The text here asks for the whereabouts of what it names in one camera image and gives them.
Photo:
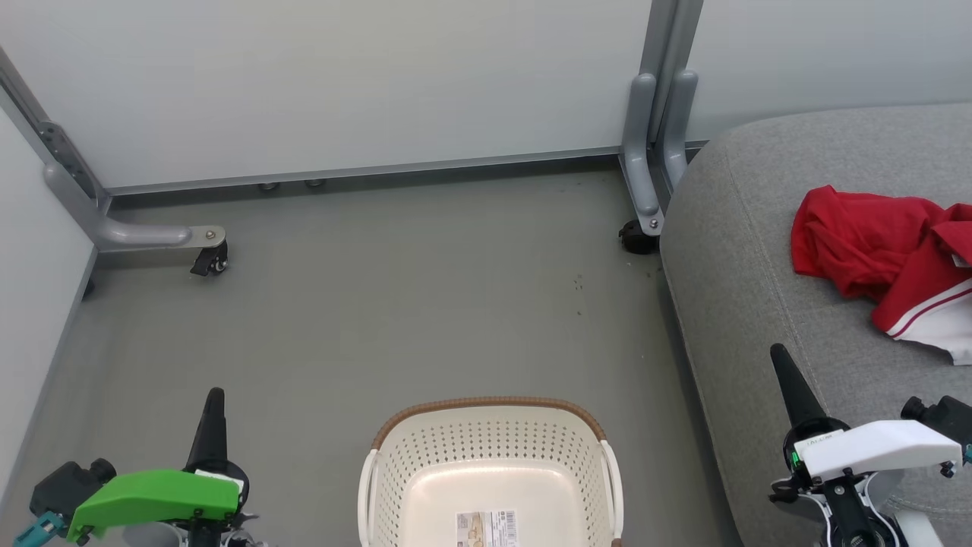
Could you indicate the grey partition bottom rail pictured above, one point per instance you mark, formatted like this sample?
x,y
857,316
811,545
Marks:
x,y
380,171

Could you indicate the cream perforated laundry basket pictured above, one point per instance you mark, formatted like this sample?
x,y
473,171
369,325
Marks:
x,y
493,456

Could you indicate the paper label sticker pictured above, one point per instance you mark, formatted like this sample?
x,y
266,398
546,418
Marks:
x,y
486,529

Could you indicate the black caster wheel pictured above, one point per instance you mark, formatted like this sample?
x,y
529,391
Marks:
x,y
209,262
636,237

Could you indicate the grey double partition post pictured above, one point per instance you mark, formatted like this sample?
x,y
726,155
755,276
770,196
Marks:
x,y
642,152

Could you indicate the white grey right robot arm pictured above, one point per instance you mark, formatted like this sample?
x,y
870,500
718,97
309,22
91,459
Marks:
x,y
854,524

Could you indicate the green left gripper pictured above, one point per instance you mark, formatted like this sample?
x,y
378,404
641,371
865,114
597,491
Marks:
x,y
152,497

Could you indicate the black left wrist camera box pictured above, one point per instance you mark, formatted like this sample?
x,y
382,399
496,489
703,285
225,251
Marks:
x,y
68,486

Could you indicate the grey fabric sofa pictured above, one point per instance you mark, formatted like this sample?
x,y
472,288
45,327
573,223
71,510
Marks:
x,y
759,266

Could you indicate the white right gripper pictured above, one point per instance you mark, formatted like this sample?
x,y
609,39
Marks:
x,y
881,448

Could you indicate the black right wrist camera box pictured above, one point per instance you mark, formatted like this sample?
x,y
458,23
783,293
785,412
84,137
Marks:
x,y
949,418

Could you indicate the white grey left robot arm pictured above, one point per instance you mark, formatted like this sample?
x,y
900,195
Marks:
x,y
159,535

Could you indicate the grey partition foot with caster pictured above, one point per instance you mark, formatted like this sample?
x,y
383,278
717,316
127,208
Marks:
x,y
137,234

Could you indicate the red shirt with white trim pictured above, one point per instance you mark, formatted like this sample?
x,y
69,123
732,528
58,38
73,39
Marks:
x,y
850,243

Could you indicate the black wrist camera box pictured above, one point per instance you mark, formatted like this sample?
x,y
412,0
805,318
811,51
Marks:
x,y
949,418
68,486

